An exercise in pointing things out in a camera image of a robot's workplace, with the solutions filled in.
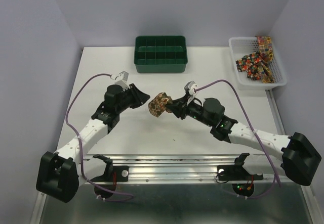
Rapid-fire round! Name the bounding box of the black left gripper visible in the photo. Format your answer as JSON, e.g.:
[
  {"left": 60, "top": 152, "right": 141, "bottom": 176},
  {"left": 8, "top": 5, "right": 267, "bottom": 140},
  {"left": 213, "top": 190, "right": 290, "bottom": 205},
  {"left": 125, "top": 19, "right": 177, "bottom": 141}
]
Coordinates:
[{"left": 116, "top": 83, "right": 149, "bottom": 114}]

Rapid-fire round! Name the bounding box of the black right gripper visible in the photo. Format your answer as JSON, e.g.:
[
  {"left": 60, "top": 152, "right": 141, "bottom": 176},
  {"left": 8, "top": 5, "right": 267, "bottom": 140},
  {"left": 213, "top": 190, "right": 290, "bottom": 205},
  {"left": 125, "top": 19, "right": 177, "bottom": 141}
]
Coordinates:
[{"left": 166, "top": 94, "right": 213, "bottom": 127}]

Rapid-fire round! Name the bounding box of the paisley patterned tie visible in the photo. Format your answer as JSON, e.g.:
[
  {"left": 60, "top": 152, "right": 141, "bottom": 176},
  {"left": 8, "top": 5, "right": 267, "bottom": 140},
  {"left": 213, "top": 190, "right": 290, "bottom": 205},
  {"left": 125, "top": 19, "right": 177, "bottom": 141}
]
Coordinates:
[{"left": 148, "top": 92, "right": 172, "bottom": 117}]

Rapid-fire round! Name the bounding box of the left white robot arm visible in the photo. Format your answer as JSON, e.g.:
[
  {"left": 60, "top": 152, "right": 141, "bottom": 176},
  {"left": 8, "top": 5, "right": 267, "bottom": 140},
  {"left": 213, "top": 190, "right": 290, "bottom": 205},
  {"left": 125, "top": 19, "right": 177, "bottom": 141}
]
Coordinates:
[{"left": 36, "top": 83, "right": 150, "bottom": 203}]

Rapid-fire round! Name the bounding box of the green compartment organizer box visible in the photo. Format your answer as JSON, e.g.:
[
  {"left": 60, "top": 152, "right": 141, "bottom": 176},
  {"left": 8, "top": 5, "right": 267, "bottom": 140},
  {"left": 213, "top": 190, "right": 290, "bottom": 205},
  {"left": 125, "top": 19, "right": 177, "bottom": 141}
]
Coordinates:
[{"left": 134, "top": 35, "right": 188, "bottom": 73}]

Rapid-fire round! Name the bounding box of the dark multicolour dotted tie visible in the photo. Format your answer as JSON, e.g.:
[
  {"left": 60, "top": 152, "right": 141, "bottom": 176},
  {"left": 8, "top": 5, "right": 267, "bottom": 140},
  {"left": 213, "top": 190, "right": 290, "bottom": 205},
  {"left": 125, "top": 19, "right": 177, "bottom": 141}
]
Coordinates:
[{"left": 235, "top": 52, "right": 265, "bottom": 80}]

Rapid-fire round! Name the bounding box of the white perforated plastic basket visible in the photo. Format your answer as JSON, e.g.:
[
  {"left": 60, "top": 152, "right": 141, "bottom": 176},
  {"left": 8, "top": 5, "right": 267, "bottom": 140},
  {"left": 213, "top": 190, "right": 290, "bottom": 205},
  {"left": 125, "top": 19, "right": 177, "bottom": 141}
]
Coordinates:
[{"left": 228, "top": 36, "right": 287, "bottom": 90}]

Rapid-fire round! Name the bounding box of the yellow patterned tie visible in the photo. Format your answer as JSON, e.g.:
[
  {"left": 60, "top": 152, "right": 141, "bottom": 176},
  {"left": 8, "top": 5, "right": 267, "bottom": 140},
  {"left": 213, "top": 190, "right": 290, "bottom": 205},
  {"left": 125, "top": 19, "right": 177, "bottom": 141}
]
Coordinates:
[{"left": 256, "top": 36, "right": 274, "bottom": 83}]

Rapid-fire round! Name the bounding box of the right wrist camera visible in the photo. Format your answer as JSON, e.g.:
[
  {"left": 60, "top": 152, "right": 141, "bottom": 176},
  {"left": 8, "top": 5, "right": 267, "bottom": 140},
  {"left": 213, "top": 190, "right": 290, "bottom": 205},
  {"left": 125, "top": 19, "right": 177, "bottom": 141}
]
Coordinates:
[{"left": 184, "top": 81, "right": 198, "bottom": 105}]

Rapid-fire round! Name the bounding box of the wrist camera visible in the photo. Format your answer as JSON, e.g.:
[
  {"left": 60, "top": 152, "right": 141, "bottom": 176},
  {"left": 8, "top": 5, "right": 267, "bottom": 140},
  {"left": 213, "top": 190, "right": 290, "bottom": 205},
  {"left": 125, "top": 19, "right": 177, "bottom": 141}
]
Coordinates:
[
  {"left": 110, "top": 71, "right": 130, "bottom": 90},
  {"left": 184, "top": 81, "right": 198, "bottom": 105}
]

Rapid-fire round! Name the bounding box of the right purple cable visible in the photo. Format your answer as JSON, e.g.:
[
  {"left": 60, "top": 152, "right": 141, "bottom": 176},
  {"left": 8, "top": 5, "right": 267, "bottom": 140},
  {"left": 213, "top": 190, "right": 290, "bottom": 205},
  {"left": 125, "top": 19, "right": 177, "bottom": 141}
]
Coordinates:
[{"left": 193, "top": 79, "right": 282, "bottom": 200}]

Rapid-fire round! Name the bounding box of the purple cable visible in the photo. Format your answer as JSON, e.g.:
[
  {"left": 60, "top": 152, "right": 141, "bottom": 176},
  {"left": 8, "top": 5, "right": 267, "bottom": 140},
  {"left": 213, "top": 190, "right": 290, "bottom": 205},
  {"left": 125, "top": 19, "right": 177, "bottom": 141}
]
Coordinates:
[
  {"left": 193, "top": 79, "right": 282, "bottom": 200},
  {"left": 65, "top": 73, "right": 134, "bottom": 202}
]

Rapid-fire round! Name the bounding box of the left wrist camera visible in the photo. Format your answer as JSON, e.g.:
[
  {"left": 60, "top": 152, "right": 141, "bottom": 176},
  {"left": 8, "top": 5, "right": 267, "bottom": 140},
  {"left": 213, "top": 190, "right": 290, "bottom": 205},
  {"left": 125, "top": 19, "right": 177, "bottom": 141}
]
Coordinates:
[{"left": 110, "top": 71, "right": 130, "bottom": 90}]

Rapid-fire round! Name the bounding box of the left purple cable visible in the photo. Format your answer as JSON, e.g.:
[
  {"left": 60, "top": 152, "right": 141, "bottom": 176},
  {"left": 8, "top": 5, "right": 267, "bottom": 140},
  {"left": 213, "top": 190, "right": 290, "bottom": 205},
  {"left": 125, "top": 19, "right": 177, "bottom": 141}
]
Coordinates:
[{"left": 65, "top": 73, "right": 134, "bottom": 202}]

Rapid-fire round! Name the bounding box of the aluminium rail frame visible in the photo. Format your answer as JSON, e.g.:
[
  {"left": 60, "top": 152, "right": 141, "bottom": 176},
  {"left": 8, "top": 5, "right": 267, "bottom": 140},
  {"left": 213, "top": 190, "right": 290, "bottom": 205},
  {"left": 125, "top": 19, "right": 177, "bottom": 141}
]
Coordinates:
[{"left": 42, "top": 89, "right": 311, "bottom": 184}]

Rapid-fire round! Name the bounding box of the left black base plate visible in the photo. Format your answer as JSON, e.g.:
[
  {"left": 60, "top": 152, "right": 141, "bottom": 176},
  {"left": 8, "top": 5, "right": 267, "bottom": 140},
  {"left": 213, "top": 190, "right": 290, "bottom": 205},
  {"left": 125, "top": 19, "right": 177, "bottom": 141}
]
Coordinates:
[{"left": 92, "top": 165, "right": 129, "bottom": 183}]

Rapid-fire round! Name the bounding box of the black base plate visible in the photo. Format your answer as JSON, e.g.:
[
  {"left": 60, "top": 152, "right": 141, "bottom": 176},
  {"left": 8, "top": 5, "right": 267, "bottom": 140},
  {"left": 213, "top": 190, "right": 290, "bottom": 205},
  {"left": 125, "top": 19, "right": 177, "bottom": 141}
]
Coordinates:
[
  {"left": 92, "top": 165, "right": 129, "bottom": 183},
  {"left": 217, "top": 165, "right": 264, "bottom": 182}
]

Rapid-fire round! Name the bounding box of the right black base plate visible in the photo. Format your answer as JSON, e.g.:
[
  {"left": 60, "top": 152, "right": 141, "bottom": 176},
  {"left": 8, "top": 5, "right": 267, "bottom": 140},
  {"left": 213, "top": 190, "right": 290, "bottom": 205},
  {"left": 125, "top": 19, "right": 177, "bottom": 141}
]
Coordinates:
[{"left": 217, "top": 165, "right": 264, "bottom": 182}]

